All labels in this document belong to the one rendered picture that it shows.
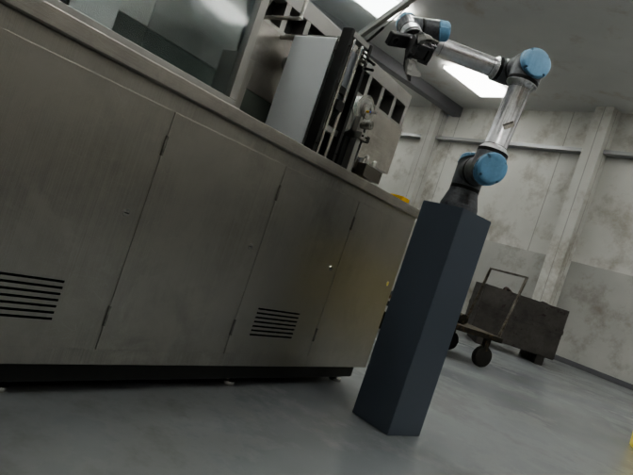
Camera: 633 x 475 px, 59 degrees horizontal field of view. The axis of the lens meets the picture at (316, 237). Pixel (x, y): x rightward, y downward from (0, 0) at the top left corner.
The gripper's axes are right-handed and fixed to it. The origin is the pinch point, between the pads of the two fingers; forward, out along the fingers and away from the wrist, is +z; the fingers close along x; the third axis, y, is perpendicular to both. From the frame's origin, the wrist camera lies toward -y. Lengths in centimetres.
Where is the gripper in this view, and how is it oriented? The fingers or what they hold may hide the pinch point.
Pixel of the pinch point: (418, 60)
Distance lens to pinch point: 192.5
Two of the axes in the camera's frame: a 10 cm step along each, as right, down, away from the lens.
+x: -3.8, 7.0, 6.1
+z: 0.6, 6.8, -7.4
